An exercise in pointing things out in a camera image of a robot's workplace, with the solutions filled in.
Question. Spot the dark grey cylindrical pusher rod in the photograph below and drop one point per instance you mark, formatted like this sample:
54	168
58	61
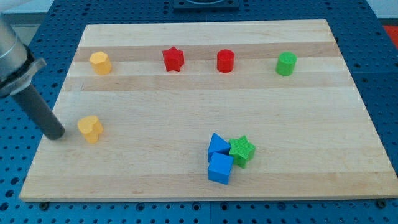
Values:
39	112

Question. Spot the yellow heart block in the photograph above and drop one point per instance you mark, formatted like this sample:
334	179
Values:
91	128

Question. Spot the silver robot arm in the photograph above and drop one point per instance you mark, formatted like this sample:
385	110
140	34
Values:
18	66

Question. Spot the blue cube block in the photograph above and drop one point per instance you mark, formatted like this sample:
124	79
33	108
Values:
220	167

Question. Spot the yellow hexagon block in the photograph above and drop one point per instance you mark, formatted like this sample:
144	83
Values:
100	63

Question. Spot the red star block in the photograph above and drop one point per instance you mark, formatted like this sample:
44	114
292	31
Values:
174	59

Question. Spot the blue triangle block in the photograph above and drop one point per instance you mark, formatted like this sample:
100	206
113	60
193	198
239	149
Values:
217	145

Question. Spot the red cylinder block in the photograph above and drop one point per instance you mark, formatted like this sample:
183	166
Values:
225	61

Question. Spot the green star block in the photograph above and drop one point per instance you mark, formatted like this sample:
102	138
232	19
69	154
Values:
241	150

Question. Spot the light wooden board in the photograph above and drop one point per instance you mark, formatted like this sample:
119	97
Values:
314	138

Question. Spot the green cylinder block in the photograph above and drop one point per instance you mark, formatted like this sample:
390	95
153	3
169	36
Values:
286	63

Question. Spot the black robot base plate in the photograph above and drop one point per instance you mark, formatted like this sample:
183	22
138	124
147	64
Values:
184	5

